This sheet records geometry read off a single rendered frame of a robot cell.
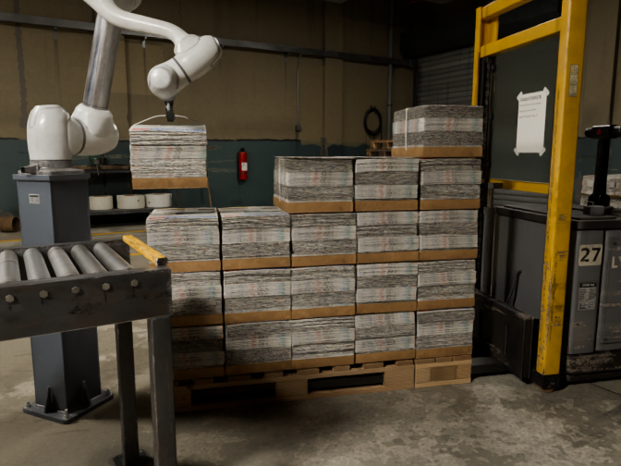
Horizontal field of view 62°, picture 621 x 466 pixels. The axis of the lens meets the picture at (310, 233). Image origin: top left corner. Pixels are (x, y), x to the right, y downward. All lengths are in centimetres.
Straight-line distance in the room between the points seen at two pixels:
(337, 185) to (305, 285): 45
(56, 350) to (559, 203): 219
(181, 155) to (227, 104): 724
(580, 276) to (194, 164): 177
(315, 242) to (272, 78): 763
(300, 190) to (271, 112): 749
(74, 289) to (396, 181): 145
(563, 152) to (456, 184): 45
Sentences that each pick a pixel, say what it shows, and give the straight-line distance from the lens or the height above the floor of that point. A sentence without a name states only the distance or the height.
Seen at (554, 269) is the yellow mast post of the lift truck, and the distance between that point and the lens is 250.
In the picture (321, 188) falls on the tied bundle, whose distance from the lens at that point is 219.
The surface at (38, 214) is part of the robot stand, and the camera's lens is 230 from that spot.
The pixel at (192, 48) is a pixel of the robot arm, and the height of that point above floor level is 144.
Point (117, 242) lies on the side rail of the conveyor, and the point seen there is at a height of 79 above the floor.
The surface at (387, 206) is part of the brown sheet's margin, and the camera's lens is 227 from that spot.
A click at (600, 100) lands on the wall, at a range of 870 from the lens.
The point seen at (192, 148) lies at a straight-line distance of 207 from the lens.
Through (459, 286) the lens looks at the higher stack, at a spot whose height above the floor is 48.
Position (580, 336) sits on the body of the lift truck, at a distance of 273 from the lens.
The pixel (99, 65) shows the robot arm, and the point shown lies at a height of 144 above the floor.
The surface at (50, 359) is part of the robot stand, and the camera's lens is 244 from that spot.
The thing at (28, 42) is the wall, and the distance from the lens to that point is 876.
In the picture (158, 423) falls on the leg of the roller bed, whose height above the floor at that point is 40.
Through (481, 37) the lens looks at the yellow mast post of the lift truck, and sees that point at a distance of 314.
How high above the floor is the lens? 108
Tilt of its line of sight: 9 degrees down
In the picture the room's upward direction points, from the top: straight up
